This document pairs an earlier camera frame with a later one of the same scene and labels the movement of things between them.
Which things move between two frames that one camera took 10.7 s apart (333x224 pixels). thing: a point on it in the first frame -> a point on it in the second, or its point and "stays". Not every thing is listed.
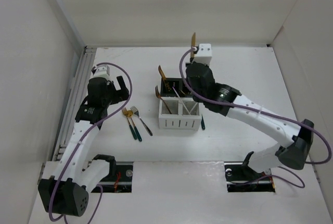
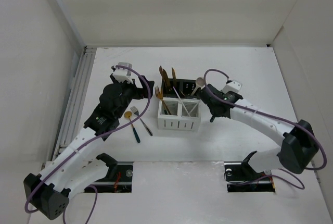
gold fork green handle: x=125 y=112 -> x=159 y=93
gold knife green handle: x=193 y=45 -> x=174 y=77
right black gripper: x=187 y=64 -> x=221 y=92
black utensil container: x=167 y=90 stays
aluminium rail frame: x=87 y=59 stays
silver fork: x=135 y=111 stays
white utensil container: x=179 y=119 stays
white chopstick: x=193 y=107 stays
